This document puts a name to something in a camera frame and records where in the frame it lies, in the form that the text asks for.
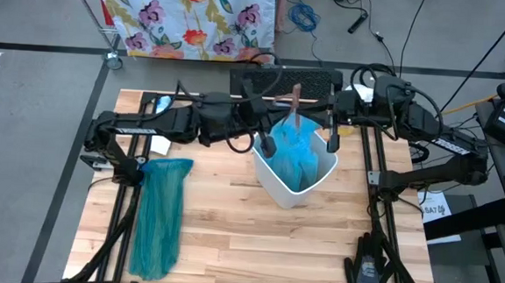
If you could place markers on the blue plastic bin liner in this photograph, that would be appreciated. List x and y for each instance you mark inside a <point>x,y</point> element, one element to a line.
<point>293,161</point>

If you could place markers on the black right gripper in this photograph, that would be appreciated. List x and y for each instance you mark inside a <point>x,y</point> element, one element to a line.
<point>351,108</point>

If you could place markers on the white spray bottle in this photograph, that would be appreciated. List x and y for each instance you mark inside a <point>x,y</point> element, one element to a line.
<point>161,145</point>

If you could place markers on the thin black diagonal rod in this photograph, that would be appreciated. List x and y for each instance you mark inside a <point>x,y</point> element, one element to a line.
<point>479,63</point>

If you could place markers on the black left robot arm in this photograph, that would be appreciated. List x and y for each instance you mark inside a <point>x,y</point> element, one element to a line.
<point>148,126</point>

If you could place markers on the white plastic trash bin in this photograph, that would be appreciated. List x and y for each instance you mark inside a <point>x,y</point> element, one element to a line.
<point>288,198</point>

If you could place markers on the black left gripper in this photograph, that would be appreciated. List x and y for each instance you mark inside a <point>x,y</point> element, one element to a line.
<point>254,117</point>

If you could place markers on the grey work glove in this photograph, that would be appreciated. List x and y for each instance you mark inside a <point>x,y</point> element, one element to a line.
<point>368,276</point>

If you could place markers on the teal mesh bag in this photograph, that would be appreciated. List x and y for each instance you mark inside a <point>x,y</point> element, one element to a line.
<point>157,232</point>

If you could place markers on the white printed sheet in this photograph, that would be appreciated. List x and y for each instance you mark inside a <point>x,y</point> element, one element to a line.
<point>432,218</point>

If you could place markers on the wooden post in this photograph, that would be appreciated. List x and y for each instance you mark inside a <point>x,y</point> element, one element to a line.
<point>281,11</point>

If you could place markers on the floral print curtain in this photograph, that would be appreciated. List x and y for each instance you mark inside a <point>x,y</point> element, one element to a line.
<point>189,19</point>

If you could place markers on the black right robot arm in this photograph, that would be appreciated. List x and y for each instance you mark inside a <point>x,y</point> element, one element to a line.
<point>446,140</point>

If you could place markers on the black crossbar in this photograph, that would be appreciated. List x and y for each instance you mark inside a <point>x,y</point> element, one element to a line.
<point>471,221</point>

